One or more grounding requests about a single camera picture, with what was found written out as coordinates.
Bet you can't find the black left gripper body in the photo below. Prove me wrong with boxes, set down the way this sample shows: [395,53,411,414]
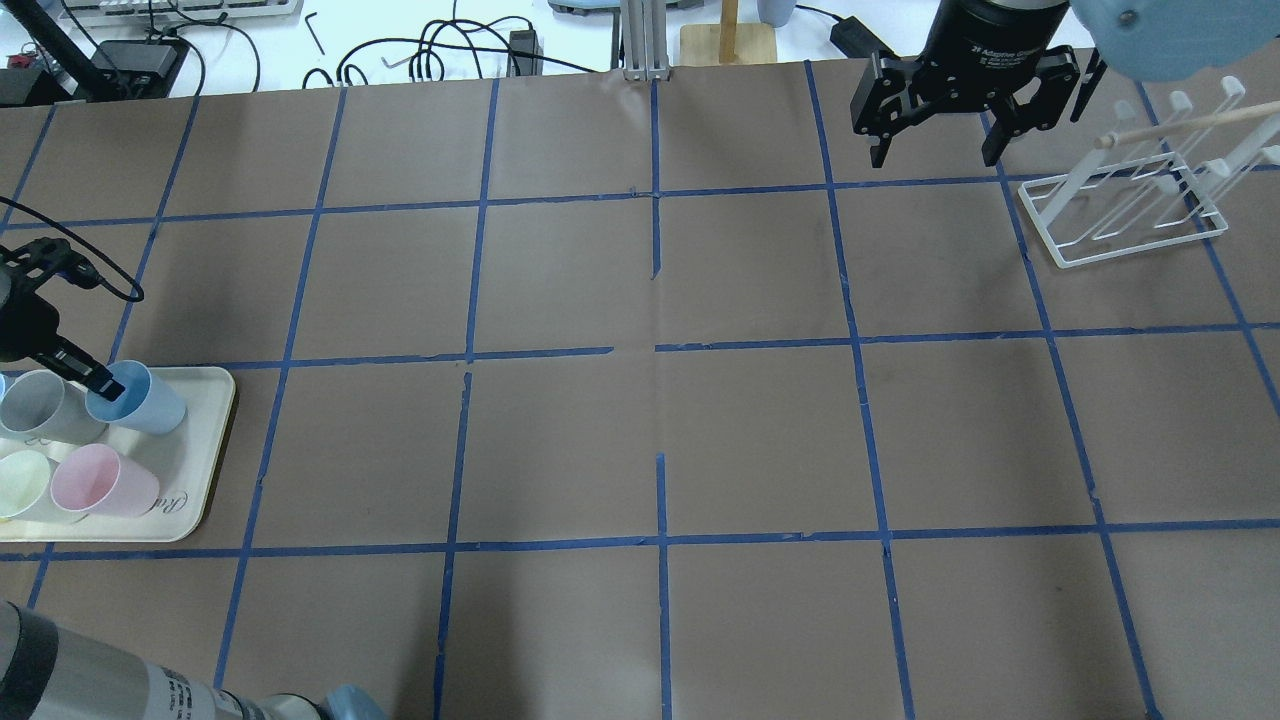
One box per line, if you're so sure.
[1,270,64,366]

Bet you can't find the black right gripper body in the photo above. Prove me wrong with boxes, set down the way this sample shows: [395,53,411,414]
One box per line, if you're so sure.
[909,1,1080,113]

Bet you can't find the light blue plastic cup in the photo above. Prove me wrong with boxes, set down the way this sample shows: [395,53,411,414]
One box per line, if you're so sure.
[84,360,187,436]

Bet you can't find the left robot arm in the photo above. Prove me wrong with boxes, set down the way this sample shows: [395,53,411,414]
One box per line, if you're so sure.
[3,361,384,719]

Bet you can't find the grey plastic cup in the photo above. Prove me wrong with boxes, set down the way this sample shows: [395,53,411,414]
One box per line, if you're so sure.
[1,370,108,445]

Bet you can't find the pink plastic cup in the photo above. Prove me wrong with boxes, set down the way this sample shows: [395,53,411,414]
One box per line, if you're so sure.
[50,443,160,518]

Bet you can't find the pale green plastic cup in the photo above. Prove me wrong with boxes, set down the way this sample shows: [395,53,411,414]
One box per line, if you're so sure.
[1,450,60,523]

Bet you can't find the blue cup on desk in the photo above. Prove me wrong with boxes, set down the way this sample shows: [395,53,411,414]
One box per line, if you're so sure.
[756,0,797,29]

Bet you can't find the black power adapter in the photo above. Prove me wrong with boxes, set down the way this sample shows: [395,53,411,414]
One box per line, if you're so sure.
[829,17,899,59]

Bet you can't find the cream plastic tray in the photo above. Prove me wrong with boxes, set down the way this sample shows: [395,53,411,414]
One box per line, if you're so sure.
[1,366,237,544]

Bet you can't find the wooden mug tree stand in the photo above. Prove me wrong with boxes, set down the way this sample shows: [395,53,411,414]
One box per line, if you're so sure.
[676,1,778,67]

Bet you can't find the black power brick left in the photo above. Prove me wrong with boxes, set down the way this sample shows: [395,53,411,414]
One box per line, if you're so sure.
[91,38,189,100]

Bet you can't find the black allen key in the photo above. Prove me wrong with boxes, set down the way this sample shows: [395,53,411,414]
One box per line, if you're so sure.
[302,12,328,58]

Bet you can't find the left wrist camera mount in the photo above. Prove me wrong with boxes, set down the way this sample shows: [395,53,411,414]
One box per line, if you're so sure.
[1,238,102,302]

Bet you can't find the white wire cup rack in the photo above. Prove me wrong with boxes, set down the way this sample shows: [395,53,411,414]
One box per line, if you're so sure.
[1018,76,1279,269]

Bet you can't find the aluminium frame post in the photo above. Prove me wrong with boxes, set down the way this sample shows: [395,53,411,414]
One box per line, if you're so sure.
[620,1,669,82]

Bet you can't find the black camera tripod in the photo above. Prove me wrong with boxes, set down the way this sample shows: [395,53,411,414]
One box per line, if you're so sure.
[3,1,120,102]

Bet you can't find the black coiled cable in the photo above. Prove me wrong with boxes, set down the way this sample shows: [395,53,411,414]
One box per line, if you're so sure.
[303,18,613,88]

